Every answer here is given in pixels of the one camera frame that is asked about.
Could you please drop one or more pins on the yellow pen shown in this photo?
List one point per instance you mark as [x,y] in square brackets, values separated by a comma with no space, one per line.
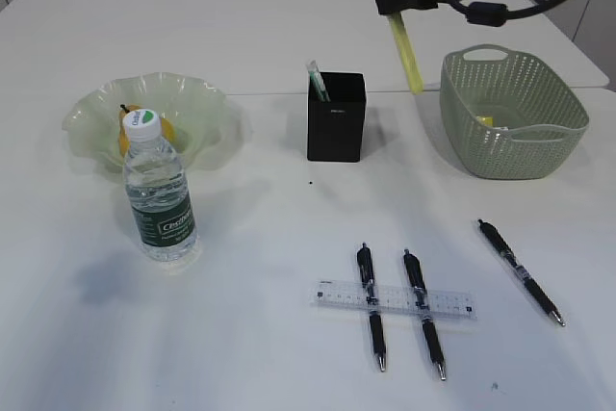
[406,54]

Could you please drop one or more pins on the yellow pear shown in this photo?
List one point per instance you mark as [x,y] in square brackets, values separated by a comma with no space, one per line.
[168,129]

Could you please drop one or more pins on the teal green pen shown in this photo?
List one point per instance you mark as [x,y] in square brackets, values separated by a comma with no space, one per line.
[317,81]

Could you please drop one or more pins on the clear water bottle green label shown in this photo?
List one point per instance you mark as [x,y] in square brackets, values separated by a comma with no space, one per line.
[157,187]

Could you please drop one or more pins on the black square pen holder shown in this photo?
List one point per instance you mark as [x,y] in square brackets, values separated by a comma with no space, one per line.
[335,128]

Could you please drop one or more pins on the black gel pen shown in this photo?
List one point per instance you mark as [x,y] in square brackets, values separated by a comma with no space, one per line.
[496,240]
[414,273]
[364,262]

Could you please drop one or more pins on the green wavy glass plate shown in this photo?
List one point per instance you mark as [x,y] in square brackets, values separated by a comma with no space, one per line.
[207,127]

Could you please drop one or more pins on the transparent plastic ruler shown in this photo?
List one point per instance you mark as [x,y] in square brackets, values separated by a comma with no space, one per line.
[393,300]

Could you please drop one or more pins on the green plastic woven basket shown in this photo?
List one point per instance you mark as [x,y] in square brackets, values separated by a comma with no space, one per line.
[544,118]

